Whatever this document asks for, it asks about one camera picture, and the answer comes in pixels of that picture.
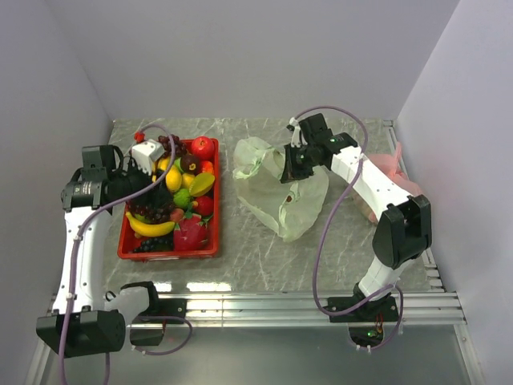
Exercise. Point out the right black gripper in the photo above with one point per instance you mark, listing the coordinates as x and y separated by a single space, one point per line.
291 171

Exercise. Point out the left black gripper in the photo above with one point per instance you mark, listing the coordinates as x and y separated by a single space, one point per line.
159 193

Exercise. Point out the yellow fake lemon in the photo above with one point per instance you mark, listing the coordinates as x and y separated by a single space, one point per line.
173 179

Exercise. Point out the green avocado print plastic bag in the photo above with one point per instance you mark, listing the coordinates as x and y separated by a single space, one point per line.
289 209

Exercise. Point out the dark fake mangosteen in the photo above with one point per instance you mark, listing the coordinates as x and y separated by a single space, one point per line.
190 164

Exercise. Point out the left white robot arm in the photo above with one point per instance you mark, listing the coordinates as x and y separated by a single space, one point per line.
81 321

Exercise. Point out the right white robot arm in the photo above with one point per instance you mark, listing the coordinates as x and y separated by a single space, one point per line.
403 231

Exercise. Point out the green fake lime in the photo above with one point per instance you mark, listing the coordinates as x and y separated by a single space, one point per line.
182 198

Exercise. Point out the yellow fake banana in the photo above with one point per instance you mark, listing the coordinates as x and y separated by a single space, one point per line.
149 230

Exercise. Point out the yellow fake starfruit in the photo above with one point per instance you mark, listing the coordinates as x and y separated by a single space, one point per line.
202 184

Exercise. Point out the pink fake dragon fruit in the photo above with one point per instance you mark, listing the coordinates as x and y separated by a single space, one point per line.
190 234

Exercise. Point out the red fake apple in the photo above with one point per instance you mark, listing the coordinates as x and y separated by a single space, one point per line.
203 147

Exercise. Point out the pink plastic bag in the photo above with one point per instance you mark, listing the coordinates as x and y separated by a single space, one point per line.
390 166

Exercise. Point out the purple grape bunch middle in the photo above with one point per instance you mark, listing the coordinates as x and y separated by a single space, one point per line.
151 214

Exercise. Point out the purple grape bunch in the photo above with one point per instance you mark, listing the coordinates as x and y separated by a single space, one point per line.
151 214
175 142

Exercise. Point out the dark blue grape bunch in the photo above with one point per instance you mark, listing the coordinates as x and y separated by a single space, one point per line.
155 244

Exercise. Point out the purple grape bunch top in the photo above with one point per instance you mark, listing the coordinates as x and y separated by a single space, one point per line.
175 142

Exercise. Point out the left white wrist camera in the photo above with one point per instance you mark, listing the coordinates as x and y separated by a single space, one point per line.
146 153

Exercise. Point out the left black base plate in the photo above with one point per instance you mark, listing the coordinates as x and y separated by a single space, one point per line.
148 329

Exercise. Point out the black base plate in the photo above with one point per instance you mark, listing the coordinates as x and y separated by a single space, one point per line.
148 329
374 324

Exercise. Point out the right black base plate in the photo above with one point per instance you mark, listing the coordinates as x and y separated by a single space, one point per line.
374 324

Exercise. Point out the aluminium rail frame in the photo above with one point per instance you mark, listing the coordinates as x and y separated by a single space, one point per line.
250 290

